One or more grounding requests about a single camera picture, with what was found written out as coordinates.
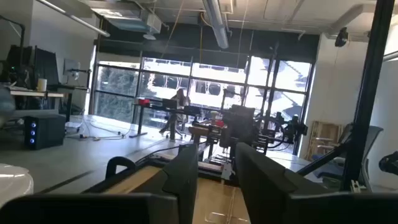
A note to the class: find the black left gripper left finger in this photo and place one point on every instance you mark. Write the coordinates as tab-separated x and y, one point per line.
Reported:
174	199

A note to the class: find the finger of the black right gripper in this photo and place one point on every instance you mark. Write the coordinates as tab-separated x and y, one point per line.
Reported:
247	127
231	127

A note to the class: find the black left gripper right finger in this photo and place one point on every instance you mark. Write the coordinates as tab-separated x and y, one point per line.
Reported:
273	199

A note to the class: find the person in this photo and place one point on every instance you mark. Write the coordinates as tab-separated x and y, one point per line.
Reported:
180	101

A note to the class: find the black desk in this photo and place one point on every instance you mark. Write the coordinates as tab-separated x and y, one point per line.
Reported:
152	106

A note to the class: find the black table clamp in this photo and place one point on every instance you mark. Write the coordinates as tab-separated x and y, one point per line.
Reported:
119	159

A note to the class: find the red box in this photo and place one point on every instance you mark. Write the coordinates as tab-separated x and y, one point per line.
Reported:
144	101

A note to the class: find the ceiling air unit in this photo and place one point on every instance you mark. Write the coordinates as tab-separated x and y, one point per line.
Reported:
130	21

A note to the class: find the black computer tower blue lights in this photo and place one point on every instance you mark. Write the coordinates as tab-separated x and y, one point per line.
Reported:
49	130

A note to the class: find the light wooden desk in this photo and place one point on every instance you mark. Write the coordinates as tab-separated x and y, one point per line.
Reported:
37	94

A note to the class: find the white paper roll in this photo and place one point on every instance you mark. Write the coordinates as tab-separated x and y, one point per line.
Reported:
42	85

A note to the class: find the black monitor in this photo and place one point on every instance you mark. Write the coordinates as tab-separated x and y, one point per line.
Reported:
46	67

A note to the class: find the wooden frame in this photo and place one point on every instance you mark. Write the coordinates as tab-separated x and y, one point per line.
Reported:
323	130

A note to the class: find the silver ceiling duct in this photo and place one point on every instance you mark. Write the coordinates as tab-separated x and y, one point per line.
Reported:
217	25

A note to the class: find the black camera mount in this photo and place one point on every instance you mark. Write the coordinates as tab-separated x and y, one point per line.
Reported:
388	163

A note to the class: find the black wall speaker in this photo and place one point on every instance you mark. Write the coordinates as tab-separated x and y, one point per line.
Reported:
341	37

